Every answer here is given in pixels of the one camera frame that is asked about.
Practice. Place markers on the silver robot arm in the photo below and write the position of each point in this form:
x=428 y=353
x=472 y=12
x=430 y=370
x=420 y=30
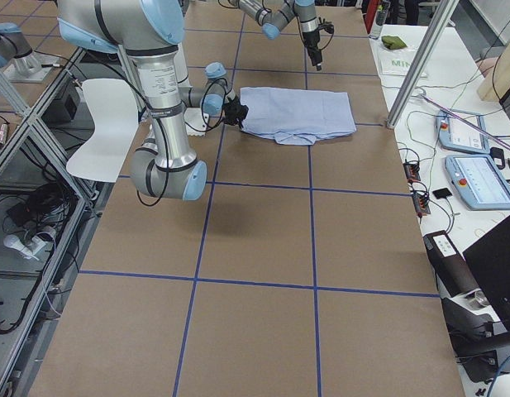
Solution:
x=273 y=22
x=149 y=32

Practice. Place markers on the light blue striped shirt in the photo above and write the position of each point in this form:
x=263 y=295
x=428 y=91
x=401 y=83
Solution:
x=297 y=117

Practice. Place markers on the green cloth pouch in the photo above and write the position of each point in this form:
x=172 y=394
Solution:
x=393 y=42

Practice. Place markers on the upper teach pendant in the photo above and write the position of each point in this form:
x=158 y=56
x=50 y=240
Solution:
x=455 y=135

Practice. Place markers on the lower teach pendant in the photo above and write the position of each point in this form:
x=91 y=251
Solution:
x=478 y=182

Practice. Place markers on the aluminium frame post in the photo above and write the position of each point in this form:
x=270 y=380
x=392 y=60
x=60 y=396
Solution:
x=429 y=41

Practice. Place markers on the teach pendant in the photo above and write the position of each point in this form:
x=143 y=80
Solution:
x=478 y=182
x=455 y=135

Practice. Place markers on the clear bag with green print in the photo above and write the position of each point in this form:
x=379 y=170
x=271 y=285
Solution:
x=392 y=62

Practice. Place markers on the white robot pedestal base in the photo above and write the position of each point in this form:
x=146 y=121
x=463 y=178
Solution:
x=194 y=124

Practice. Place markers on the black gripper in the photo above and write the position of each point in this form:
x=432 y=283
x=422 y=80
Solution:
x=237 y=112
x=312 y=40

